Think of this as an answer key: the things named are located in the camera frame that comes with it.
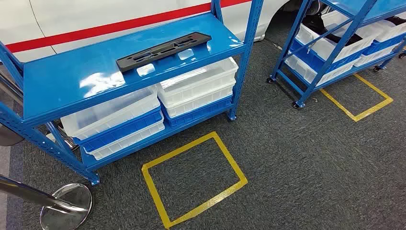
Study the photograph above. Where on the black plastic bracket panel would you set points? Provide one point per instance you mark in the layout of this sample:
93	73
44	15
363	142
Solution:
125	63

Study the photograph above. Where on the blue metal shelf rack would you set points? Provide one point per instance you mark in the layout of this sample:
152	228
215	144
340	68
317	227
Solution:
79	76

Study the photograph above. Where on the blue wheeled shelf rack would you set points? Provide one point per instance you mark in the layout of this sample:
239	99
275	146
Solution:
337	47

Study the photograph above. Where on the black plastic part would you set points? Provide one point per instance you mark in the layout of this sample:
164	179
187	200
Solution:
349	39
398	20

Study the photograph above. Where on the blue plastic bin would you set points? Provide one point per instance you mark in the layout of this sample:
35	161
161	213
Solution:
304	55
127	128
196	115

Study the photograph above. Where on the translucent white plastic bin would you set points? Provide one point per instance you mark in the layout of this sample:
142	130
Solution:
371	58
111	111
203	101
127	141
196	82
301	71
390	31
318	46

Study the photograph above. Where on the white car with red stripe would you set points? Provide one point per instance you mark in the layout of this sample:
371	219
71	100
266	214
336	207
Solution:
95	12

